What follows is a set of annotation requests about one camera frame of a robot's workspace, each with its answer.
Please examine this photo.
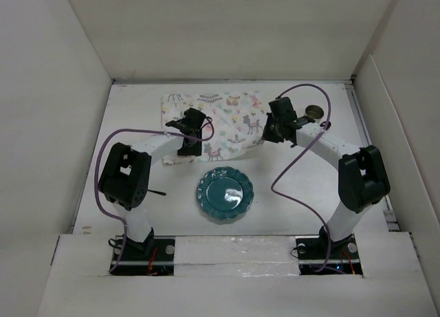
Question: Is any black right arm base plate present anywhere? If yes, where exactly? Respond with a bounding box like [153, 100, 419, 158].
[290, 235, 363, 276]

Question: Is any patterned paper cup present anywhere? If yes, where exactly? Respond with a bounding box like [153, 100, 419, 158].
[305, 105, 325, 122]

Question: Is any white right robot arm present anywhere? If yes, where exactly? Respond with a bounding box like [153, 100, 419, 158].
[263, 97, 391, 258]

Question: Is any dark metal fork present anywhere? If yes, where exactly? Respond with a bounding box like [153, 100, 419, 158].
[147, 190, 166, 196]

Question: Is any animal print cloth placemat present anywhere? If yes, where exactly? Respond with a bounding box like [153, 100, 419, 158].
[162, 90, 267, 166]

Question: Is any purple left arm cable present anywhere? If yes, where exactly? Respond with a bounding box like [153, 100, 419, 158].
[94, 116, 215, 273]

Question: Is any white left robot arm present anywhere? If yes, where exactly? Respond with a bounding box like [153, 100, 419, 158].
[93, 108, 215, 260]

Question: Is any teal scalloped ceramic plate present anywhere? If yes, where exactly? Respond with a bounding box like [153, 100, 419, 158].
[196, 166, 254, 221]

